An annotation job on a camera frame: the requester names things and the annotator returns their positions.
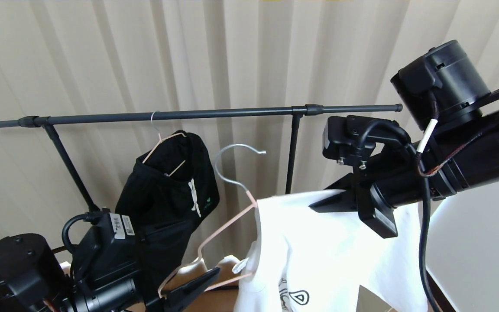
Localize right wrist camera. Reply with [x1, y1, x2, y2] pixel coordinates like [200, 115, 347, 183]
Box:
[321, 114, 413, 170]

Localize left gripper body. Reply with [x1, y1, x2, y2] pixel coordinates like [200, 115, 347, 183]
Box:
[74, 277, 170, 312]

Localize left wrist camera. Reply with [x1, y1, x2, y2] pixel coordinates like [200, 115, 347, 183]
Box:
[61, 208, 140, 287]

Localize black cable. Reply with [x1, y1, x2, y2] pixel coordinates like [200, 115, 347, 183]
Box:
[355, 119, 444, 312]

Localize black shorts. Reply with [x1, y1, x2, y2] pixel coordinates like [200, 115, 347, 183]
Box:
[114, 130, 221, 304]

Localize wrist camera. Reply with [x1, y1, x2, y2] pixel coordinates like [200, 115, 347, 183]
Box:
[321, 114, 413, 170]
[61, 208, 140, 287]

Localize pink clothes hanger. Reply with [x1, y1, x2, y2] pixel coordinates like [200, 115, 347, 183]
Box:
[141, 111, 188, 179]
[157, 143, 268, 300]

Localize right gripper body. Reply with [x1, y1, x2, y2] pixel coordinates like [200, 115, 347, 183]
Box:
[353, 155, 433, 239]

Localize white garment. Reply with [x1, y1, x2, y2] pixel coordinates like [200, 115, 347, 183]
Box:
[232, 189, 429, 312]

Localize beige curtain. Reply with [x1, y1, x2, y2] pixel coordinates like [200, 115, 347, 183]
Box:
[0, 0, 499, 269]

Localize black clothes rack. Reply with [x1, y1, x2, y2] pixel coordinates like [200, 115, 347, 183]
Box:
[0, 103, 404, 214]

